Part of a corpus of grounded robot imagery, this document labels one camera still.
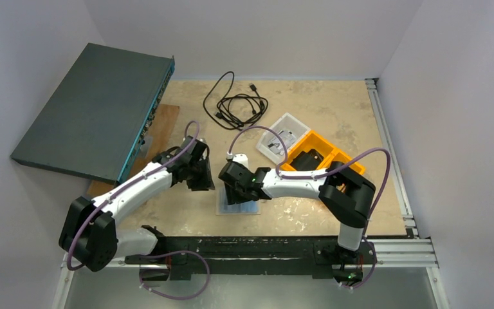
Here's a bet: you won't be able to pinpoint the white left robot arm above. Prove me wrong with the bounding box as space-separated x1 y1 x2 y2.
59 136 215 272

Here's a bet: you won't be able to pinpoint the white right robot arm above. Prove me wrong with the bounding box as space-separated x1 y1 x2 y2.
218 160 376 252

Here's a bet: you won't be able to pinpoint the brown wooden board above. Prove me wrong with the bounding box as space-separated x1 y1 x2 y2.
86 103 181 199

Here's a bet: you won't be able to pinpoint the papers in white bin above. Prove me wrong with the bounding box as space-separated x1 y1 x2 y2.
268 130 297 155

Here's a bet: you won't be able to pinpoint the black part in orange bin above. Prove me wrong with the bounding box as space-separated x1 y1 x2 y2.
290 149 324 171

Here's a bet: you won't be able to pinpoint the white plastic bin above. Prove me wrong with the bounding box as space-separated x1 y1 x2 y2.
255 113 311 164

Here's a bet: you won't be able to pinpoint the orange plastic bin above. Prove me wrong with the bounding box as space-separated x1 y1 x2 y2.
280 130 352 171

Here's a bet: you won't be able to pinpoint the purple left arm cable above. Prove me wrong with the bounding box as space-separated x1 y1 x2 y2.
66 120 201 272

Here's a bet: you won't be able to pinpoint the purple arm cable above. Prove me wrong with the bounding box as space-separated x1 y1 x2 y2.
228 126 392 291
66 120 201 272

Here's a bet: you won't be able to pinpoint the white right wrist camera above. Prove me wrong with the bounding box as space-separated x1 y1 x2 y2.
226 153 249 169

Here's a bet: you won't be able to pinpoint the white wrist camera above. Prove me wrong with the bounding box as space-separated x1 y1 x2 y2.
226 153 249 169
181 136 206 148

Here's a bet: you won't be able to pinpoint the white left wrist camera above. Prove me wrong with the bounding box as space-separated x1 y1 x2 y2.
181 136 206 148

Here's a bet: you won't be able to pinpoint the black coiled usb cable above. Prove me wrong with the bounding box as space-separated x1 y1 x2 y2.
203 71 269 131

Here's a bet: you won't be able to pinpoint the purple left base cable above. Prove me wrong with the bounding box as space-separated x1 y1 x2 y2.
138 252 211 302

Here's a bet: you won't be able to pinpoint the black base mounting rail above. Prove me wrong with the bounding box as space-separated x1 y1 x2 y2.
125 236 378 283

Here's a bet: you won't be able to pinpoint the dark grey network switch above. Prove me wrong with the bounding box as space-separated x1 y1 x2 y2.
10 43 175 184

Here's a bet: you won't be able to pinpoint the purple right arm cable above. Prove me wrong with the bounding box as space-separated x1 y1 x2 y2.
228 126 392 291

